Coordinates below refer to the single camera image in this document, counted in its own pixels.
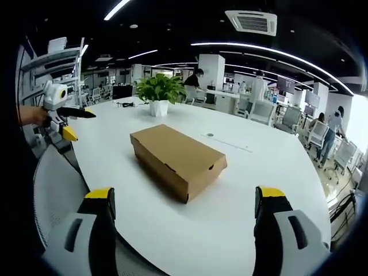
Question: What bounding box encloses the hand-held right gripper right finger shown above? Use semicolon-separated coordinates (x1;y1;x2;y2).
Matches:
252;185;330;276

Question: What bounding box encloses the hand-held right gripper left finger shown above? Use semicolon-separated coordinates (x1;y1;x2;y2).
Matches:
45;186;118;276

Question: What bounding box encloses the brown cardboard shoe box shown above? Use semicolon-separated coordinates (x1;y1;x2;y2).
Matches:
129;124;228;204

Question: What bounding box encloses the person's left hand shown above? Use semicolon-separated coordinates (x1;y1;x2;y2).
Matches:
18;104;49;126

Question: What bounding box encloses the white mesh office chair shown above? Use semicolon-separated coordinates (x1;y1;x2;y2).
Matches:
33;140;90;251

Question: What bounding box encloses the white plant pot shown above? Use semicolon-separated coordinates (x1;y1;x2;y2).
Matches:
148;99;170;117

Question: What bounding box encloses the green potted plant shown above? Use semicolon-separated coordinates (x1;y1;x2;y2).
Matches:
135;73;187;105

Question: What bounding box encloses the ceiling air conditioner vent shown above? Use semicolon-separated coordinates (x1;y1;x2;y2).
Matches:
224;10;278;37

